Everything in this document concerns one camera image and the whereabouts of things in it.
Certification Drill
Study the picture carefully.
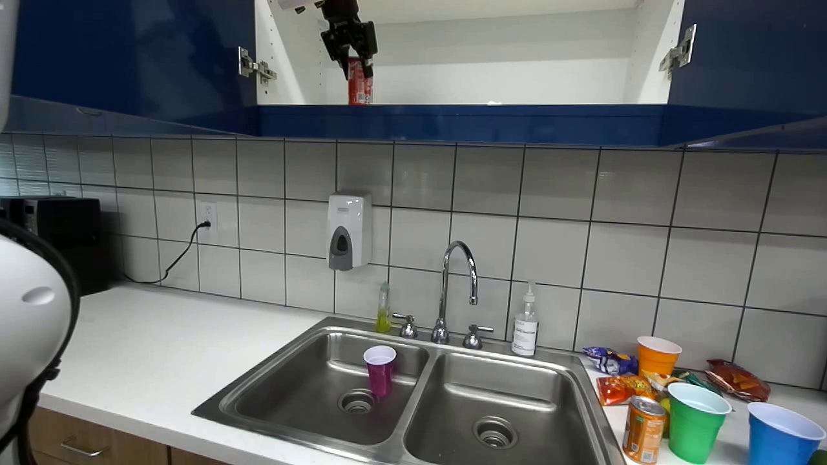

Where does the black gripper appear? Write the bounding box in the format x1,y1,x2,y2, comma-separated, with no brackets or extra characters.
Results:
317,0,379,83

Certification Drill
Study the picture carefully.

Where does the red Coca Cola can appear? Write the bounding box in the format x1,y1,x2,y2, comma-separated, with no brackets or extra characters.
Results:
345,55,374,108

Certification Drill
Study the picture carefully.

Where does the metal cabinet hinge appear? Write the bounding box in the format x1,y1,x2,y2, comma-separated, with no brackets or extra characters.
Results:
659,22,701,78
235,43,280,87

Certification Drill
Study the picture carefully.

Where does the blue cabinet door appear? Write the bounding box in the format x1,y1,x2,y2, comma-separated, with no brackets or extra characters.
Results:
666,0,827,118
10,0,258,124

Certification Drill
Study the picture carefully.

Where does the wooden base cabinet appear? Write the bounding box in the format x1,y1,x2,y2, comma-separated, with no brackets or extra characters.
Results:
24,405,228,465

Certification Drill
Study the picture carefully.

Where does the orange soda can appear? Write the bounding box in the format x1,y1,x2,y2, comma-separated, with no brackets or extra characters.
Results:
620,396,670,465

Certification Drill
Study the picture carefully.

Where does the chrome gooseneck faucet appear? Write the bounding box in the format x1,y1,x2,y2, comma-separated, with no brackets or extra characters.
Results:
430,237,483,347

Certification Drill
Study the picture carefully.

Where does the green dish soap bottle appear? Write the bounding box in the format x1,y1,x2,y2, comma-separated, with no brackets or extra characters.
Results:
372,282,398,336

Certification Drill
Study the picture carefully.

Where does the purple plastic cup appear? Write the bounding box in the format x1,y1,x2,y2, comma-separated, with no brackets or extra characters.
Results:
361,343,400,403

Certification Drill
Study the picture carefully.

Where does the clear pump soap bottle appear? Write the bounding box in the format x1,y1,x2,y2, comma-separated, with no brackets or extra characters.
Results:
510,282,542,358

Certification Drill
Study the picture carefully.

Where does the black countertop appliance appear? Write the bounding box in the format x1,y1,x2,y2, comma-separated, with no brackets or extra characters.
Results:
0,193,117,300

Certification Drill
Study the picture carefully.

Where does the stainless steel double sink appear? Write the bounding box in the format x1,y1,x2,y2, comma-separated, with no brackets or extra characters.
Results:
192,314,628,465

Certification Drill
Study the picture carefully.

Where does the blue snack bag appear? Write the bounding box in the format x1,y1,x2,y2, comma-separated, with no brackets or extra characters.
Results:
582,343,641,379

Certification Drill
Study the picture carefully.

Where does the orange snack bag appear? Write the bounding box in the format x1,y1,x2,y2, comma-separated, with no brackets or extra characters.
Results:
595,372,659,409

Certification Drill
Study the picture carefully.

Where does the orange plastic cup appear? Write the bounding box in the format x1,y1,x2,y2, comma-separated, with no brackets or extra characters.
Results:
637,334,686,383

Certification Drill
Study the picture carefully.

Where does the green snack bag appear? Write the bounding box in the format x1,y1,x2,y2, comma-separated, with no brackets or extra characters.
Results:
670,367,723,398

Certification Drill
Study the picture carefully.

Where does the red-brown snack bag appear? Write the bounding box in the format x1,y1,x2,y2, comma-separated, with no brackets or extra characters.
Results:
706,357,772,405

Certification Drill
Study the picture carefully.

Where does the green plastic cup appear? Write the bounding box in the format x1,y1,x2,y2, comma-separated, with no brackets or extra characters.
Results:
664,379,735,465

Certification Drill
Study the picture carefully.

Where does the blue plastic cup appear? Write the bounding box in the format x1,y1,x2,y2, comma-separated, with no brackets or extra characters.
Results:
744,399,827,465

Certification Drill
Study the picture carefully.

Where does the open blue wall cabinet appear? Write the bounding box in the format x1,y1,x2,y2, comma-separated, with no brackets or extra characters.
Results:
0,0,827,155

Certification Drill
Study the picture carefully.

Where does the white wall soap dispenser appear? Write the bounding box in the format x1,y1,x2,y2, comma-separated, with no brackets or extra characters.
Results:
327,193,374,273

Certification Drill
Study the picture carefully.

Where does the white wall outlet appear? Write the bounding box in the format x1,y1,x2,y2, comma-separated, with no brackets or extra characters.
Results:
193,199,221,248

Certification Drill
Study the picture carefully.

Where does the black power cord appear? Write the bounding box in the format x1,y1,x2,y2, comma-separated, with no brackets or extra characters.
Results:
120,220,215,287

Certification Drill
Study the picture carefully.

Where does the metal drawer handle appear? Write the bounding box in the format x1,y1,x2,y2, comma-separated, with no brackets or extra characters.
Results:
58,436,109,463

